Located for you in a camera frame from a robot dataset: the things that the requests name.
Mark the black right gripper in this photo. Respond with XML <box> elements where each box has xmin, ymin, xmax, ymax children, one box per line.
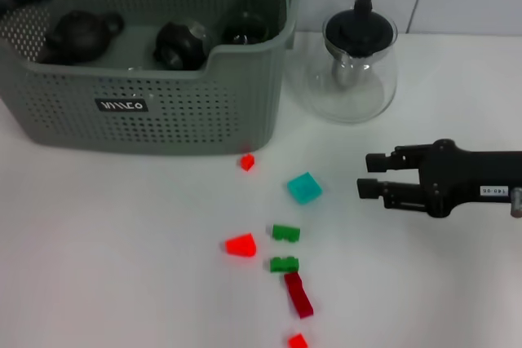
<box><xmin>356</xmin><ymin>139</ymin><xmax>522</xmax><ymax>218</ymax></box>

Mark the teal square brick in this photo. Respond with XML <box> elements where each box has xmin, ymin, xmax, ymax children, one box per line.
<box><xmin>286</xmin><ymin>171</ymin><xmax>323</xmax><ymax>205</ymax></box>

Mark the green toy brick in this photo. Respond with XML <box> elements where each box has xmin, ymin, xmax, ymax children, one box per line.
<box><xmin>269</xmin><ymin>256</ymin><xmax>300</xmax><ymax>274</ymax></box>
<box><xmin>272</xmin><ymin>223</ymin><xmax>302</xmax><ymax>243</ymax></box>

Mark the dark red long brick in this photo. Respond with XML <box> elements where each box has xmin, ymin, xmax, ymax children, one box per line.
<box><xmin>283</xmin><ymin>272</ymin><xmax>315</xmax><ymax>319</ymax></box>

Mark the orange-red sloped brick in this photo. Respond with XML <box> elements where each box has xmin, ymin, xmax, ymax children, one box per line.
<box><xmin>223</xmin><ymin>232</ymin><xmax>258</xmax><ymax>258</ymax></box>

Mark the grey-green perforated storage bin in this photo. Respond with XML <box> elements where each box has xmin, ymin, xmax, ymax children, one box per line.
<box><xmin>0</xmin><ymin>0</ymin><xmax>305</xmax><ymax>157</ymax></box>

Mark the dark clay teapot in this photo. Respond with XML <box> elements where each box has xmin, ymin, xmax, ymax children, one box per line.
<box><xmin>39</xmin><ymin>10</ymin><xmax>126</xmax><ymax>66</ymax></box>

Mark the clear glass teapot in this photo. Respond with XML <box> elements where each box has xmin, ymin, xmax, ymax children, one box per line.
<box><xmin>285</xmin><ymin>0</ymin><xmax>399</xmax><ymax>124</ymax></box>

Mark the steel tea infuser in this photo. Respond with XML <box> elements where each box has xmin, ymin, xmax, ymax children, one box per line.
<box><xmin>330</xmin><ymin>57</ymin><xmax>359</xmax><ymax>89</ymax></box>

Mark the black glass teapot lid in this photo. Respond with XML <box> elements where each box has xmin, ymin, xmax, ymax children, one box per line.
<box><xmin>325</xmin><ymin>0</ymin><xmax>397</xmax><ymax>59</ymax></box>

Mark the right gripper cable with plug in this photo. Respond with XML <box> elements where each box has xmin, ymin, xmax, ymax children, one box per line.
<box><xmin>509</xmin><ymin>187</ymin><xmax>522</xmax><ymax>218</ymax></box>

